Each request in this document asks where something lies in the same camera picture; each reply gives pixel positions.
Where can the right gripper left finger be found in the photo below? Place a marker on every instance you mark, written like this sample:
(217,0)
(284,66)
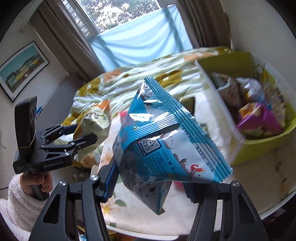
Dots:
(58,218)

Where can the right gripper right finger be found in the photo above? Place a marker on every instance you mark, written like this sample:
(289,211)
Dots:
(225,212)

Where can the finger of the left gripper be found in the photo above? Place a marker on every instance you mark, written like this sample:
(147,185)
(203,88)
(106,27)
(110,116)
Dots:
(71,149)
(55,132)

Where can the beige orange snack bag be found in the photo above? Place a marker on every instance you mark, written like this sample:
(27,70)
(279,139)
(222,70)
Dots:
(95,121)

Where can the blue white Oishi snack bag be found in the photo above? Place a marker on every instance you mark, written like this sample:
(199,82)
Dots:
(160,142)

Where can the person's left hand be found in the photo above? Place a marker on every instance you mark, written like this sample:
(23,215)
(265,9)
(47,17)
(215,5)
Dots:
(28,180)

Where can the white fluffy left sleeve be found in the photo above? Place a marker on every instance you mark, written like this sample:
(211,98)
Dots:
(20,210)

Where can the floral green striped quilt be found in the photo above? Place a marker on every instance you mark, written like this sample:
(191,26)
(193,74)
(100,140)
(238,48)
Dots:
(176,73)

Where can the white floral tablecloth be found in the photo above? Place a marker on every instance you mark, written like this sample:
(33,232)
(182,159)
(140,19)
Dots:
(269,182)

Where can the framed city picture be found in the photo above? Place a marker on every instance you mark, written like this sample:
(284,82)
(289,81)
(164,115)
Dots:
(21,68)

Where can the magenta snack bag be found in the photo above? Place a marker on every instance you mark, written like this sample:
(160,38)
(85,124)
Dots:
(256,122)

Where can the beige left curtain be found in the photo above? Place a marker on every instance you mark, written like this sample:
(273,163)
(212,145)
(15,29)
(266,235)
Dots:
(58,31)

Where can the beige curtain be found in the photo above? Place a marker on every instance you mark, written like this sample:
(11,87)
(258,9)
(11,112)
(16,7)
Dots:
(206,23)
(58,31)

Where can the green yellow cardboard box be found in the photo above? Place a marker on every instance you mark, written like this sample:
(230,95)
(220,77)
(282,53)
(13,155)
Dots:
(258,82)

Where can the grey white snack bag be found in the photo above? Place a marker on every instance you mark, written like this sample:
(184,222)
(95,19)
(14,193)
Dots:
(228,89)

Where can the light blue window cloth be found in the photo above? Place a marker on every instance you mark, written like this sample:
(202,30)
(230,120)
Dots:
(146,38)

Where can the beige right curtain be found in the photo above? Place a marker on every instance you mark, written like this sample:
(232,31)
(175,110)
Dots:
(206,23)

